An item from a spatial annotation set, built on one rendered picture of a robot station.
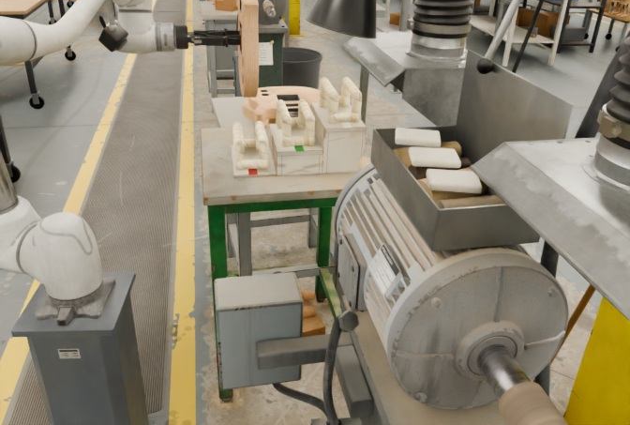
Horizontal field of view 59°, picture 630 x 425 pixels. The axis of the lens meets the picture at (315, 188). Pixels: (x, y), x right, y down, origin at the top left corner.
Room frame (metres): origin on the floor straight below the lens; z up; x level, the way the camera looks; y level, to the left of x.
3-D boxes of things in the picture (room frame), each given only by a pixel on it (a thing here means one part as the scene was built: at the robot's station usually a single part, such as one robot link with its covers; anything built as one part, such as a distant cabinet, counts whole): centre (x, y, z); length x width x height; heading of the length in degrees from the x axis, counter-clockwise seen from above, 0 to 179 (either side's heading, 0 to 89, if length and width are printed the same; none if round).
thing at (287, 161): (1.87, 0.08, 0.98); 0.27 x 0.16 x 0.09; 12
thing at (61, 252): (1.31, 0.70, 0.87); 0.18 x 0.16 x 0.22; 73
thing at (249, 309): (0.78, 0.06, 0.99); 0.24 x 0.21 x 0.26; 12
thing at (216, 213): (1.58, 0.32, 0.45); 0.05 x 0.05 x 0.90; 12
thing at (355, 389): (0.72, -0.08, 1.02); 0.13 x 0.04 x 0.04; 12
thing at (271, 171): (1.84, 0.23, 0.94); 0.27 x 0.15 x 0.01; 12
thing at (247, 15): (1.84, 0.24, 1.39); 0.35 x 0.04 x 0.40; 11
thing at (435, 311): (0.74, -0.19, 1.25); 0.41 x 0.27 x 0.26; 12
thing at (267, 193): (1.91, 0.14, 0.55); 0.62 x 0.58 x 0.76; 12
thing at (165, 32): (1.79, 0.49, 1.38); 0.09 x 0.06 x 0.09; 11
